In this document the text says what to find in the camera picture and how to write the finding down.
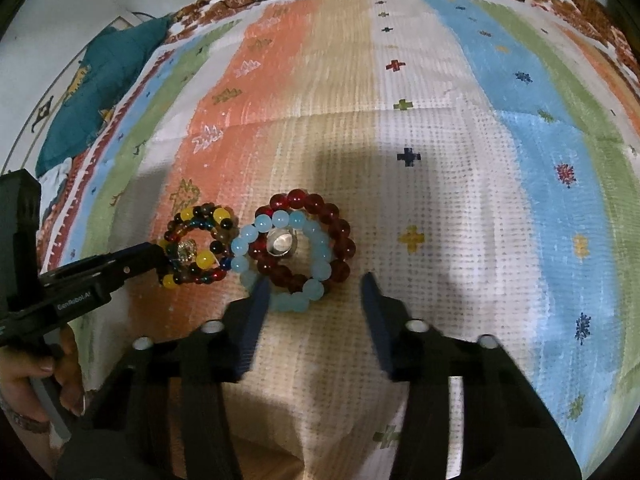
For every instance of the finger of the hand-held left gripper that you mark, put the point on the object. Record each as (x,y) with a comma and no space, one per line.
(115,262)

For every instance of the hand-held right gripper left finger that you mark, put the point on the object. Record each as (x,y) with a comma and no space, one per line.
(257,310)

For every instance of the striped patterned cloth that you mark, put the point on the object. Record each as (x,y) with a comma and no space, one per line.
(450,160)

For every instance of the teal pillow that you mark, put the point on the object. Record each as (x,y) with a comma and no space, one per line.
(115,75)

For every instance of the white crumpled cloth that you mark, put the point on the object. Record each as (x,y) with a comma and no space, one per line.
(55,172)

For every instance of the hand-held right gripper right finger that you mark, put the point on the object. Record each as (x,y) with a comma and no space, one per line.
(375,310)

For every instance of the person's left hand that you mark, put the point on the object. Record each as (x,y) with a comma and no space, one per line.
(30,375)

